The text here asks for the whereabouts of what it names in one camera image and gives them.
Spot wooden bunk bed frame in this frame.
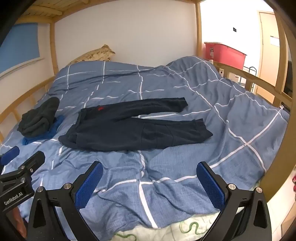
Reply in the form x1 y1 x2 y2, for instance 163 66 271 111
0 0 296 202

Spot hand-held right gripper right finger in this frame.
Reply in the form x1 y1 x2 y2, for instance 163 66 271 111
196 161 271 241

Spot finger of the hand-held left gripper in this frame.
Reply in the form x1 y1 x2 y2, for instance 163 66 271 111
0 151 46 183
0 146 20 165

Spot beige patterned pillow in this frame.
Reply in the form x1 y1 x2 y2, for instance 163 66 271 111
67 44 116 66

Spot beige door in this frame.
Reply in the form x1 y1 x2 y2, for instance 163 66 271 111
258 11 281 80

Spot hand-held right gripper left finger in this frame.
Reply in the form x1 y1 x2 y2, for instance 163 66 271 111
27 161 104 241

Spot dark grey folded garment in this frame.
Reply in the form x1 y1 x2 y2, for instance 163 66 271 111
18 97 60 137

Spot blue checked duvet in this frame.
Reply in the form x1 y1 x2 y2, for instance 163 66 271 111
0 56 290 229

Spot blue window blind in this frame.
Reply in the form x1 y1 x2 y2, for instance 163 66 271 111
0 22 41 75

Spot red storage bin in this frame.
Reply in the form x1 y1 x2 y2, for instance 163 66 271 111
204 41 247 70

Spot white sheet with green pattern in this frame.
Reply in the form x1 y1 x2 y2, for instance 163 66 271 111
116 212 234 241

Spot blue folded garment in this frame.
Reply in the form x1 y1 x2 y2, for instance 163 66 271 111
22 115 65 145

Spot navy blue pants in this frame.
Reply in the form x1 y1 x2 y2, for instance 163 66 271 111
58 97 213 151

